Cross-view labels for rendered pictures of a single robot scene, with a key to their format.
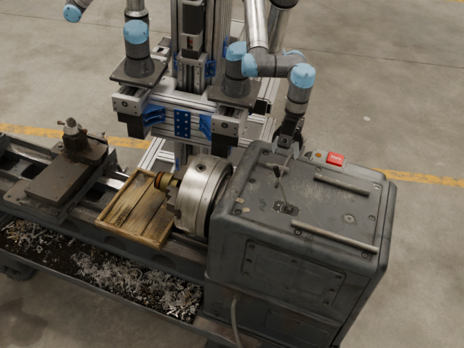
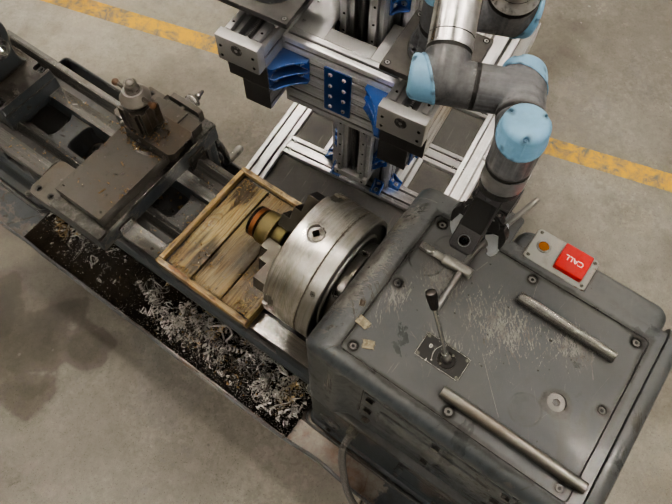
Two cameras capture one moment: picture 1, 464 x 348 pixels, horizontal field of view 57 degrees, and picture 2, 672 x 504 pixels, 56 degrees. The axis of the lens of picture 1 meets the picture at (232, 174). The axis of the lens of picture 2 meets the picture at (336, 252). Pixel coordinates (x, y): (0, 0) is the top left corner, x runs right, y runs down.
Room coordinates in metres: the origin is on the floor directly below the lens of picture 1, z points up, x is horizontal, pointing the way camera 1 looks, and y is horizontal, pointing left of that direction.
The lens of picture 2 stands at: (0.55, -0.12, 2.38)
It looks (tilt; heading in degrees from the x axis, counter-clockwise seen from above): 63 degrees down; 19
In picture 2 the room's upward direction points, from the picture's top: 2 degrees clockwise
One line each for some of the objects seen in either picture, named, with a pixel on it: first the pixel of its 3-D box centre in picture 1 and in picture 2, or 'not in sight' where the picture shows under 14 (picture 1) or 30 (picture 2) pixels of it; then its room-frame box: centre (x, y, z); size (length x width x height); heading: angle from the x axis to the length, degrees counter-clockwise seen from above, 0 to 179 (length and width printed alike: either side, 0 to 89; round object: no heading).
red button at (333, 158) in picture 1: (335, 159); (572, 263); (1.22, -0.39, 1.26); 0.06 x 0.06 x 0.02; 74
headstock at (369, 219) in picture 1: (300, 226); (477, 360); (1.03, -0.28, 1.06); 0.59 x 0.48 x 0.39; 74
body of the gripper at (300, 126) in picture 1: (293, 121); (495, 196); (1.19, -0.19, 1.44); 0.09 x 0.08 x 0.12; 164
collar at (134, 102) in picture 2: (72, 126); (133, 93); (1.38, 0.70, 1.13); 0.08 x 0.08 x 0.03
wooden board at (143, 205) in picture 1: (147, 205); (245, 243); (1.19, 0.35, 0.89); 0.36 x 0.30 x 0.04; 164
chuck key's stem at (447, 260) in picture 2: (273, 166); (445, 259); (1.13, -0.15, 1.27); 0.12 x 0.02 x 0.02; 76
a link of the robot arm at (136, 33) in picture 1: (137, 38); not in sight; (1.84, 0.52, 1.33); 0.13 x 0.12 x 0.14; 12
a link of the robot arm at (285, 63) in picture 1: (291, 66); (511, 92); (1.28, -0.16, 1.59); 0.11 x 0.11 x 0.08; 8
